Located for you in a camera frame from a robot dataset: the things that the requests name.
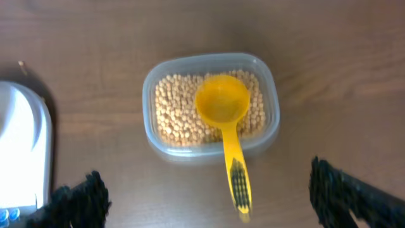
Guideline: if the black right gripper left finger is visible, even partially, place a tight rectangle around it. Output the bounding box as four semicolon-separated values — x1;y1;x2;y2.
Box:
25;171;111;228

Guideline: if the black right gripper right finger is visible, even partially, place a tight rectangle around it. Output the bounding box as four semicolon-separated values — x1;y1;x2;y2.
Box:
309;157;404;228

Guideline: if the yellow measuring scoop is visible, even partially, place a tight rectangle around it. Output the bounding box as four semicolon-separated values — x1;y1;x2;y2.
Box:
195;74;252;223

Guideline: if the white digital kitchen scale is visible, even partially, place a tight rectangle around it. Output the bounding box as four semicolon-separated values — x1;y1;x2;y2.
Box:
1;81;53;227

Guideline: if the clear plastic soybean container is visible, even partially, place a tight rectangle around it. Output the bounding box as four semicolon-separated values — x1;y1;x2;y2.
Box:
142;53;280;163

